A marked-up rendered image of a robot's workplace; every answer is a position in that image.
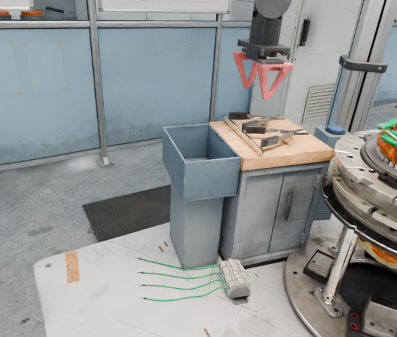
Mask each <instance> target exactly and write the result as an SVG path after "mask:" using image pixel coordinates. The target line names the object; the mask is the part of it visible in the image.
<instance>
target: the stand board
mask: <svg viewBox="0 0 397 337"><path fill-rule="evenodd" d="M280 118H286V117H280ZM252 120H262V119H250V120H232V121H233V122H234V123H235V124H236V125H237V126H238V127H239V128H241V129H242V123H243V122H248V121H252ZM208 124H211V125H212V127H213V128H214V129H215V130H216V131H217V132H218V133H219V134H220V135H221V136H222V138H223V139H224V140H225V141H226V142H227V143H228V144H229V145H230V146H231V147H232V148H233V149H234V150H235V151H236V152H237V153H238V154H239V155H240V156H241V161H240V169H241V170H242V171H249V170H256V169H267V168H272V167H278V166H289V165H296V164H307V163H312V162H323V161H330V160H331V159H332V158H333V151H334V149H332V148H331V147H330V146H328V145H326V144H325V143H324V142H322V141H320V140H319V139H318V138H316V137H314V136H313V135H312V134H310V133H309V134H308V135H295V136H292V137H293V140H292V144H291V146H288V145H287V144H286V143H284V142H283V141H282V140H281V141H279V143H278V144H275V145H272V146H267V147H264V148H263V149H264V152H263V156H260V155H259V154H258V153H257V152H255V151H254V150H253V149H252V148H251V147H250V146H249V145H248V144H247V143H246V142H245V141H244V140H243V139H242V138H241V137H239V136H238V135H237V134H236V133H235V132H234V131H233V130H232V129H231V128H230V127H229V126H228V125H227V124H226V123H225V122H224V121H221V122H208ZM269 128H275V129H282V130H297V129H302V128H301V127H300V126H298V125H296V124H295V123H294V122H292V121H290V120H289V119H288V118H286V119H285V120H271V121H270V127H269ZM247 135H249V137H251V139H253V141H255V142H256V143H257V144H258V145H259V146H260V143H261V139H262V138H267V137H270V136H276V135H277V136H280V135H283V134H280V133H272V132H265V134H247ZM260 147H261V146H260Z"/></svg>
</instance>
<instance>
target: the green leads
mask: <svg viewBox="0 0 397 337"><path fill-rule="evenodd" d="M136 258H138V257H136ZM138 259H141V260H144V261H149V260H146V259H142V258H138ZM149 262H152V263H157V264H160V265H166V266H169V267H174V268H178V269H183V268H182V267H175V266H172V265H167V264H164V263H158V262H155V261H149ZM210 267H220V266H216V265H213V266H208V267H203V268H198V269H188V268H186V270H201V269H206V268H210ZM137 273H150V274H158V275H167V276H171V277H178V278H183V279H197V278H202V277H207V276H209V275H213V274H222V273H220V272H215V273H210V274H208V275H204V276H200V277H179V276H175V275H168V274H164V273H153V272H143V271H142V272H137ZM217 281H223V282H224V281H225V280H224V279H217V280H214V281H212V282H209V283H207V284H204V285H202V286H198V287H195V288H176V287H171V286H162V285H145V284H143V285H139V286H158V287H166V288H173V289H179V290H194V289H197V288H200V287H204V286H206V285H208V284H211V283H214V282H217ZM221 288H225V289H228V287H218V288H216V289H214V290H212V291H211V292H209V293H207V294H204V295H200V296H188V297H184V298H177V299H172V300H156V299H151V298H145V297H144V298H143V299H145V300H153V301H160V302H168V301H174V300H182V299H186V298H198V297H203V296H206V295H209V294H210V293H212V292H214V291H216V290H218V289H221ZM140 298H142V297H140Z"/></svg>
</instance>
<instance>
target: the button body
mask: <svg viewBox="0 0 397 337"><path fill-rule="evenodd" d="M325 127H326V126H316V127H315V133H314V137H316V138H318V139H319V140H320V141H322V142H324V143H325V144H326V145H328V146H330V147H331V148H332V149H334V148H335V144H336V143H337V141H338V140H339V139H340V138H342V137H343V136H345V135H347V134H350V135H352V134H351V133H350V132H348V131H347V130H346V129H345V131H346V133H345V134H344V135H335V134H330V133H328V132H326V131H325ZM352 136H353V135H352ZM331 215H332V212H331V211H330V210H329V209H328V207H327V205H326V204H325V202H324V199H323V198H322V196H321V194H320V198H319V202H318V205H317V209H316V212H315V216H314V219H313V220H314V221H319V220H330V218H331Z"/></svg>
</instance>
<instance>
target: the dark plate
mask: <svg viewBox="0 0 397 337"><path fill-rule="evenodd" d="M339 295H340V296H341V297H342V299H343V300H344V301H345V303H346V304H347V305H348V306H349V307H350V308H351V309H352V310H355V311H357V312H361V313H362V312H363V310H364V308H365V306H366V303H367V301H368V299H369V296H370V295H374V296H378V297H381V298H384V299H385V300H389V301H391V302H396V303H397V275H396V274H394V273H392V272H390V271H388V270H385V269H383V268H381V267H377V266H374V265H370V264H366V263H350V264H349V266H348V269H347V272H346V274H345V277H344V279H343V283H342V285H341V288H340V291H339Z"/></svg>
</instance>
